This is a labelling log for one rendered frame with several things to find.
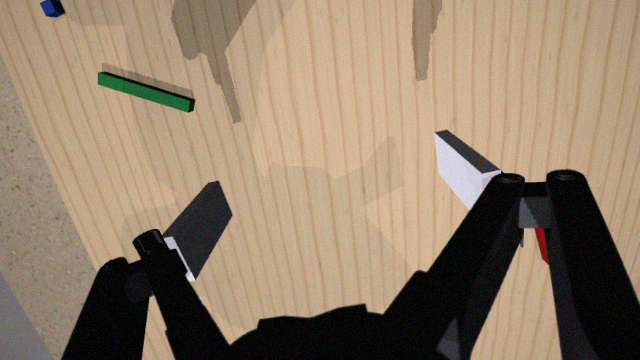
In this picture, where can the red rod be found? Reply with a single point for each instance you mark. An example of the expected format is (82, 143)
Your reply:
(542, 245)

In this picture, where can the green rod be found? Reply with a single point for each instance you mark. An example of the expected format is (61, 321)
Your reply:
(146, 91)

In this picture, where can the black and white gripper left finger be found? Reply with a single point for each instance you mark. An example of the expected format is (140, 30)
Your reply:
(110, 327)

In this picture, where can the small blue block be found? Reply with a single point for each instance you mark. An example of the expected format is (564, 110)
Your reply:
(52, 8)

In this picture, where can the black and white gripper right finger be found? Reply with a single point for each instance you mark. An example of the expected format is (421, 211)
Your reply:
(597, 309)

